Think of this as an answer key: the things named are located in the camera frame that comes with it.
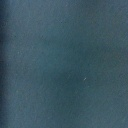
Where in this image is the black table mat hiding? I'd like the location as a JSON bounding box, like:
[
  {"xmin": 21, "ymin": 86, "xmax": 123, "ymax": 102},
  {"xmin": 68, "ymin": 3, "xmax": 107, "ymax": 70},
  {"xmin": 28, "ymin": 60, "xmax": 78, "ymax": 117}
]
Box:
[{"xmin": 0, "ymin": 0, "xmax": 128, "ymax": 128}]

